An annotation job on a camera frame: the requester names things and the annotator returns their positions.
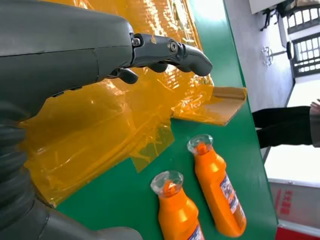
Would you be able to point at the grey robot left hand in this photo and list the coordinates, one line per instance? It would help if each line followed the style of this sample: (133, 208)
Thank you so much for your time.
(62, 49)

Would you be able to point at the yellow plastic film sheet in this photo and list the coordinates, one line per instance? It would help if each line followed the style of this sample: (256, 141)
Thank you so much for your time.
(87, 132)

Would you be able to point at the green table mat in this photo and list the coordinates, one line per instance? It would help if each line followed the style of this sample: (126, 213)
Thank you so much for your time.
(237, 149)

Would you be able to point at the office chair with star base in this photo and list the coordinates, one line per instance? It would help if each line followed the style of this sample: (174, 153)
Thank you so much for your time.
(268, 55)

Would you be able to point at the black office chair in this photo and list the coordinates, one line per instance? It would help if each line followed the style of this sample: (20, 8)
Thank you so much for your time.
(269, 16)

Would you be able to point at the person in black trousers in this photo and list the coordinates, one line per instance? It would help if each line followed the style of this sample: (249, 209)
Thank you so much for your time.
(282, 127)

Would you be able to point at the black lattice window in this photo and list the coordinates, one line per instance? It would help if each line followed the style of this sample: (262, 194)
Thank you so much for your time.
(306, 54)
(303, 18)

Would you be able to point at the white framed sign board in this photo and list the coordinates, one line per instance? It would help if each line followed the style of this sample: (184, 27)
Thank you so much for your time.
(295, 205)

